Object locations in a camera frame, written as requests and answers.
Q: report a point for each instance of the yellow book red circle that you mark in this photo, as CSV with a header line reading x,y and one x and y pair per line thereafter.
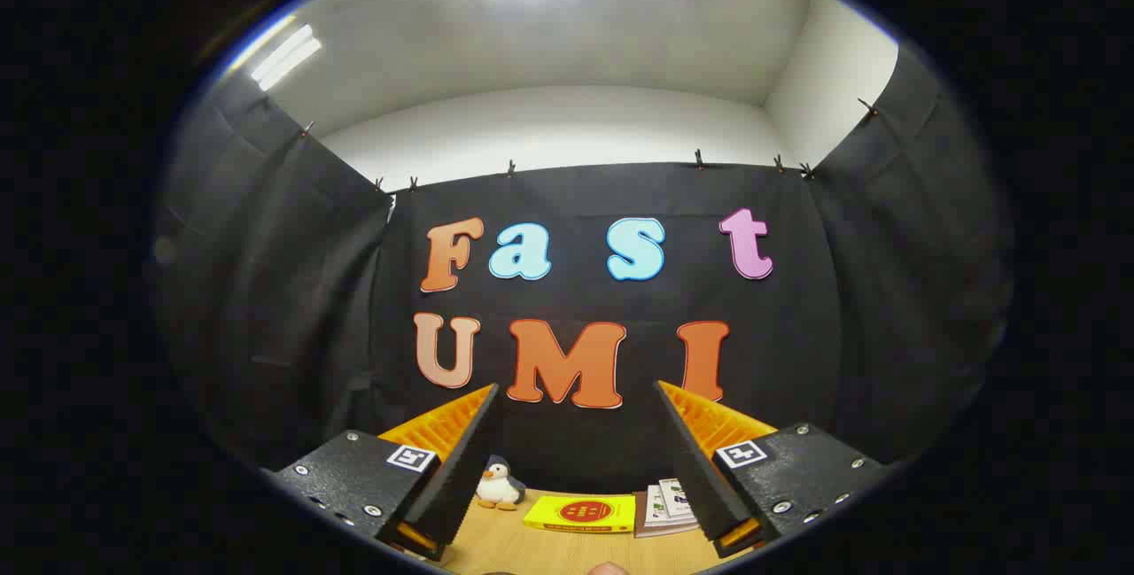
x,y
576,513

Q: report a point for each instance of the white paperback book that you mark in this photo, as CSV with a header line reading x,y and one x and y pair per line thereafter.
x,y
660,531
656,506

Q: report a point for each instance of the row of cloth clips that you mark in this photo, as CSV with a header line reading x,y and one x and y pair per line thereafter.
x,y
699,159

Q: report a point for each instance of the ceiling light panel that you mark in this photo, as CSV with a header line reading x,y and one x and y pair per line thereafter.
x,y
285,57

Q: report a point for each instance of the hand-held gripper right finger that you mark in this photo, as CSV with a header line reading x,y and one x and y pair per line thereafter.
x,y
695,469

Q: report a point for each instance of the black backdrop cloth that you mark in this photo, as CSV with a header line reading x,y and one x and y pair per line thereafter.
x,y
576,194

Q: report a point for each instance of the penguin plush toy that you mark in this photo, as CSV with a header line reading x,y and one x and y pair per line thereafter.
x,y
498,486

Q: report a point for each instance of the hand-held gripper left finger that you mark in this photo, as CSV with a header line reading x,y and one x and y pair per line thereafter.
x,y
461,477

